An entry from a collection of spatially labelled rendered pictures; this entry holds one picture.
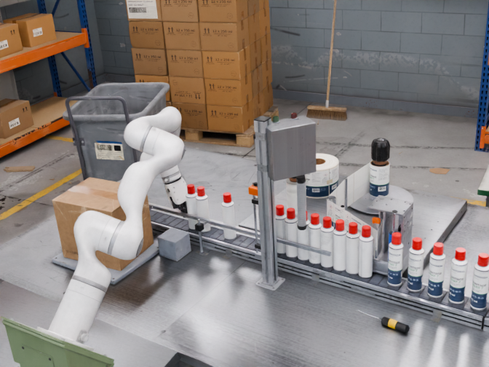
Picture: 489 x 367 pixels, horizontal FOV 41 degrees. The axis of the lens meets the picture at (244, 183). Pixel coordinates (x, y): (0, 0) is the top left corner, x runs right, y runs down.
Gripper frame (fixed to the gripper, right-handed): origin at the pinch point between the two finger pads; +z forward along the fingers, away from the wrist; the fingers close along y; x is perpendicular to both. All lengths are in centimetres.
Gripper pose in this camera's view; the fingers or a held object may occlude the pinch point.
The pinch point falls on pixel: (185, 212)
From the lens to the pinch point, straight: 288.7
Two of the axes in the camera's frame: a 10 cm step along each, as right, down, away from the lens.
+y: 5.5, -3.8, 7.4
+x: -7.6, 1.3, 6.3
